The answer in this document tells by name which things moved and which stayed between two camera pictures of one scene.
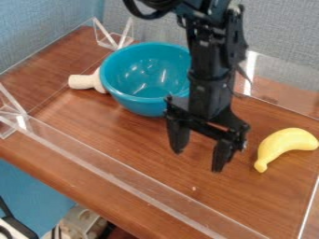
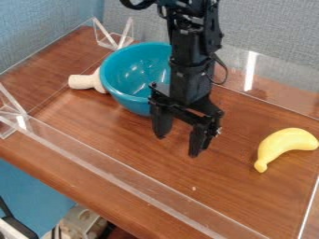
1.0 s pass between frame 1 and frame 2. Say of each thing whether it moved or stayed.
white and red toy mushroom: stayed
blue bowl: stayed
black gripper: moved
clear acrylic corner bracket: stayed
